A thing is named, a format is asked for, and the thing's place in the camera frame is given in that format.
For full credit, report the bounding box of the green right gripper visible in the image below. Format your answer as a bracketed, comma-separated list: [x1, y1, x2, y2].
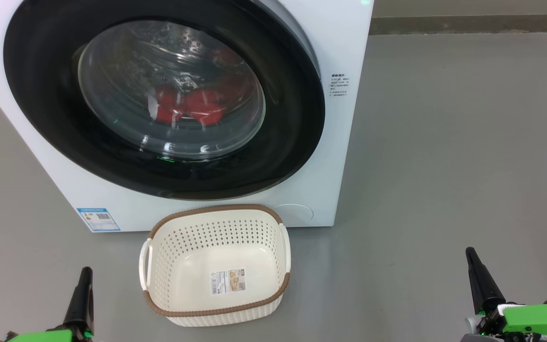
[461, 247, 547, 342]

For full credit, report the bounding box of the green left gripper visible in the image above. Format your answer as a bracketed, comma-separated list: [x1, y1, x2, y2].
[0, 267, 94, 342]

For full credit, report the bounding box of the red and white garment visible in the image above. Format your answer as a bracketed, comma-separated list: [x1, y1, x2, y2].
[148, 47, 256, 128]

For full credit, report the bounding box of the black washing machine door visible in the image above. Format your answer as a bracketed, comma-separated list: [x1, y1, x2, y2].
[3, 0, 326, 201]

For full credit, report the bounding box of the cream laundry basket brown rim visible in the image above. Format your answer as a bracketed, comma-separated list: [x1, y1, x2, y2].
[139, 204, 292, 327]

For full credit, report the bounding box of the white product label sticker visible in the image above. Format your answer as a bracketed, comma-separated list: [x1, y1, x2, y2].
[209, 268, 247, 296]

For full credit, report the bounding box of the white front-load washing machine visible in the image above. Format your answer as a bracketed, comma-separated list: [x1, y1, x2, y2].
[0, 0, 375, 233]

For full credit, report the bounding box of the blue energy label sticker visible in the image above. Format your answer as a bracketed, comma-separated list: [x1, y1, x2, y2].
[76, 207, 121, 232]

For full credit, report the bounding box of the round white filter cover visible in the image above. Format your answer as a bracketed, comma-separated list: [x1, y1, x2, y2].
[273, 204, 314, 225]

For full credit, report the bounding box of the small printed text label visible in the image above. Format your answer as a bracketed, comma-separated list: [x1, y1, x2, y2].
[329, 74, 349, 98]

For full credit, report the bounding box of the grey wall baseboard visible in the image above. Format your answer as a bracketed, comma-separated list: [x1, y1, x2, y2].
[368, 14, 547, 36]

